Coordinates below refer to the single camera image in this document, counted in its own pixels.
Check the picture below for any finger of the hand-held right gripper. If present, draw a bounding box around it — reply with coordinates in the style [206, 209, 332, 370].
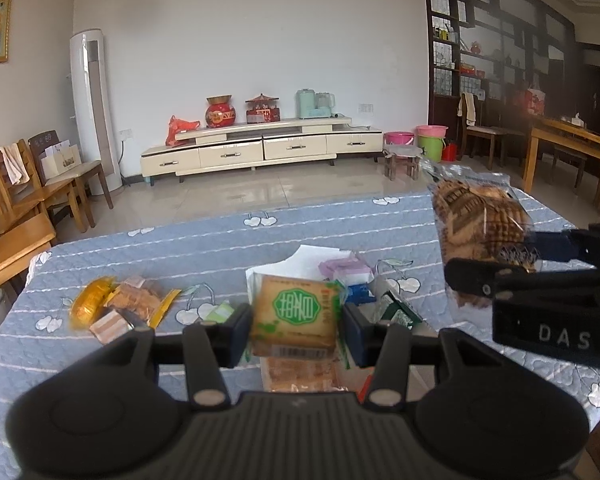
[443, 257, 600, 305]
[522, 222, 600, 264]

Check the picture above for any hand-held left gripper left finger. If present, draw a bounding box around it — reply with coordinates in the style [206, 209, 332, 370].
[124, 302, 254, 409]

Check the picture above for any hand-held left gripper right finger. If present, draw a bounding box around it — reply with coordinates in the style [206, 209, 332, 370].
[342, 302, 476, 409]

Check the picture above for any green and white snack packet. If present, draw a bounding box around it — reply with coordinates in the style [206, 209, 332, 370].
[377, 289, 424, 331]

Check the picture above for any green label square cracker packet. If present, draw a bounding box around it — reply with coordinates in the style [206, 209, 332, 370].
[249, 274, 342, 360]

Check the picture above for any large clear cookie bag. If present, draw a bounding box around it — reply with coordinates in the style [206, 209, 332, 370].
[427, 172, 539, 311]

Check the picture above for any purple snack packet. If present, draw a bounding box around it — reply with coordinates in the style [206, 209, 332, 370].
[318, 254, 375, 286]

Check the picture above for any red label rice crisp packet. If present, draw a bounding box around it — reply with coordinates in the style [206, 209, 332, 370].
[258, 354, 376, 404]

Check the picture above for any white cardboard box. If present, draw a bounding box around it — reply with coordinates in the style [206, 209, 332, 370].
[244, 244, 437, 397]

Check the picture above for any light green snack packet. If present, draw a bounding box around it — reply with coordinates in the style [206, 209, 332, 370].
[204, 300, 237, 325]

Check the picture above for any blue snack packet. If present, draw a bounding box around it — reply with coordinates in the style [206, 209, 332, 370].
[347, 283, 379, 306]

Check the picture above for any wooden dining table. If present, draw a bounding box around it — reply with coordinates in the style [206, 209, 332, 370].
[522, 117, 600, 209]

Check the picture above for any small clear biscuit bag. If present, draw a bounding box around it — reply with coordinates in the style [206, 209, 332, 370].
[103, 282, 181, 329]

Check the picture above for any blue quilted cherry blanket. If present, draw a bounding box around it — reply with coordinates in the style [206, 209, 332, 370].
[0, 187, 600, 480]

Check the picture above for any orange striped small packet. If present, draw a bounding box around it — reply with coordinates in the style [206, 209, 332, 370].
[88, 308, 137, 346]

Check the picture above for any green plastic bucket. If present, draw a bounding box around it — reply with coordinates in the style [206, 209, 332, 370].
[415, 124, 450, 164]

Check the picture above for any small wooden stool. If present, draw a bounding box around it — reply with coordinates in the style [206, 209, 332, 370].
[383, 144, 426, 182]

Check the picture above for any dark wooden dining chair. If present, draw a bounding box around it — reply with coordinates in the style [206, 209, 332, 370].
[458, 92, 509, 171]

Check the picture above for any red gift bag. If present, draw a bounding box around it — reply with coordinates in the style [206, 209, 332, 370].
[512, 87, 547, 117]

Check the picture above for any yellow snack packet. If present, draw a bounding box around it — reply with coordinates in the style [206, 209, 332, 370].
[68, 277, 119, 331]

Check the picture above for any pink plastic basin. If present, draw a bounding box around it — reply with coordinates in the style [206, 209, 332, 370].
[383, 131, 415, 149]

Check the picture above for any cream cloth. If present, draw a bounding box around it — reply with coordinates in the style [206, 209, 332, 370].
[457, 92, 478, 127]

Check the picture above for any cream tv cabinet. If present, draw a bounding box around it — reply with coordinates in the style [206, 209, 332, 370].
[139, 115, 384, 186]

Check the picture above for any red plastic bag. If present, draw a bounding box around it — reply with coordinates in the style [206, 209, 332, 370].
[165, 114, 201, 147]

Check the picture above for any red round jar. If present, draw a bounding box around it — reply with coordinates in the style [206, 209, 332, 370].
[204, 93, 237, 129]

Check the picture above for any dark wooden display shelf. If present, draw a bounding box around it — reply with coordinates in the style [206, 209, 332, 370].
[422, 0, 600, 127]

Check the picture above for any red pagoda gift box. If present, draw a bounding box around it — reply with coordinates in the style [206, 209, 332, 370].
[244, 92, 282, 125]

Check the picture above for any dark brown cushioned chair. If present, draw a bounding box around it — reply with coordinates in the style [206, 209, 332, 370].
[28, 129, 115, 226]

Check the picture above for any small mint blender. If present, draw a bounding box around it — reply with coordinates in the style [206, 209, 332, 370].
[314, 91, 336, 118]

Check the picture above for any mint green kitchen appliance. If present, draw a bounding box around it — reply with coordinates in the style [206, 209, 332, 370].
[294, 88, 317, 120]

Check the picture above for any white paper bag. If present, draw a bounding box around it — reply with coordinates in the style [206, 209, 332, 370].
[42, 142, 83, 180]

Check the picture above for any white tower air conditioner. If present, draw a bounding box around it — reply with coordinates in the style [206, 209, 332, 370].
[69, 28, 124, 196]

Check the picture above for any white towel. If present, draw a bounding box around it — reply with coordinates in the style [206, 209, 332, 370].
[0, 143, 31, 186]

